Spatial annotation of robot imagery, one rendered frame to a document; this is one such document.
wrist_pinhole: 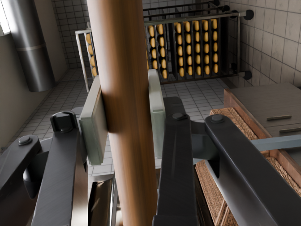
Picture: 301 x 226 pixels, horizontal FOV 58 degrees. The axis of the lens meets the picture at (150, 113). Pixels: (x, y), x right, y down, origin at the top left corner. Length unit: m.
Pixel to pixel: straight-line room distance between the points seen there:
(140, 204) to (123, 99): 0.08
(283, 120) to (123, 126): 1.53
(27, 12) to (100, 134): 3.16
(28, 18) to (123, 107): 3.15
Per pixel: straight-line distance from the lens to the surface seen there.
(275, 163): 1.40
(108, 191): 2.01
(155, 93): 0.16
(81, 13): 5.26
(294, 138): 1.40
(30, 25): 3.30
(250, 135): 1.60
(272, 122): 1.64
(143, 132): 0.17
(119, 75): 0.16
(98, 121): 0.15
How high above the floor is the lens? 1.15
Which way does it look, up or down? level
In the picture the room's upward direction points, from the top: 97 degrees counter-clockwise
